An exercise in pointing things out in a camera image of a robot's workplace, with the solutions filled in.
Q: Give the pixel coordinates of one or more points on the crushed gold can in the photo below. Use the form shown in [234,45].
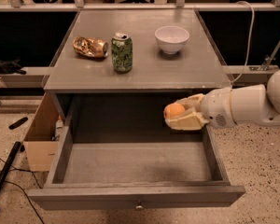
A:
[90,47]

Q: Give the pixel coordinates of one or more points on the grey cabinet with counter top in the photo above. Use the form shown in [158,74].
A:
[196,66]

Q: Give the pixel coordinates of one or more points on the grey open top drawer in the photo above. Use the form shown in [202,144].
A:
[116,152]

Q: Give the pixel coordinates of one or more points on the black marker on floor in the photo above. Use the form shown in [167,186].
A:
[18,123]

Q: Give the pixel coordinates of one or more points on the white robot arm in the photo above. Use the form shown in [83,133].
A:
[259,104]

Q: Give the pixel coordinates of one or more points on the grey metal rail frame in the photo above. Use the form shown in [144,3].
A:
[202,5]

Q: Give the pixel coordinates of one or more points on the green soda can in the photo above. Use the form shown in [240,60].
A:
[122,52]

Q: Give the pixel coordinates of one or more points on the black pole on floor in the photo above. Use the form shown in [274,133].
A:
[8,162]

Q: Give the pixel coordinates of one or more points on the white bowl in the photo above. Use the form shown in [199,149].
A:
[171,39]

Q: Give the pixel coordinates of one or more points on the orange fruit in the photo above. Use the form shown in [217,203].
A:
[172,110]

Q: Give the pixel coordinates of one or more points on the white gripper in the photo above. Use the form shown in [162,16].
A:
[216,106]

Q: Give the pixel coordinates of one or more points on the cardboard box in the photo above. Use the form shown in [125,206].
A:
[39,142]

